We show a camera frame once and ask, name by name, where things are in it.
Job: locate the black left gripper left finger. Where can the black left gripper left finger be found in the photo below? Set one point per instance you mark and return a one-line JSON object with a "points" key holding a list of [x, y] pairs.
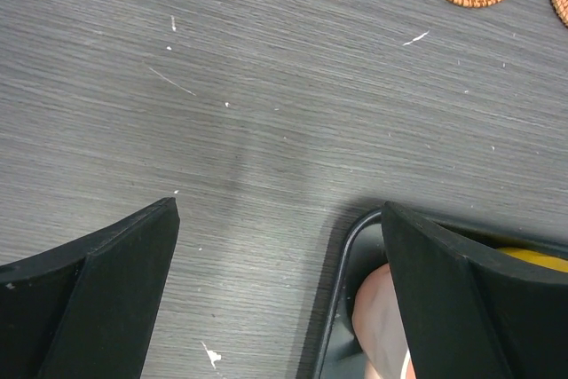
{"points": [[87, 308]]}

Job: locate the yellow ceramic mug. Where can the yellow ceramic mug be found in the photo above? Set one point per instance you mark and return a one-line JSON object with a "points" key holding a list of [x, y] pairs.
{"points": [[537, 258]]}

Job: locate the black plastic tray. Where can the black plastic tray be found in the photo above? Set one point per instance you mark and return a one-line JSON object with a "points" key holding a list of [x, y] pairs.
{"points": [[339, 354]]}

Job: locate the pink ceramic mug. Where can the pink ceramic mug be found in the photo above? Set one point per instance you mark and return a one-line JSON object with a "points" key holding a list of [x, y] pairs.
{"points": [[378, 327]]}

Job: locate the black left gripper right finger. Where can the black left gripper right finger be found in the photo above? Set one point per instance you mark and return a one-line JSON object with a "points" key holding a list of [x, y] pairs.
{"points": [[471, 311]]}

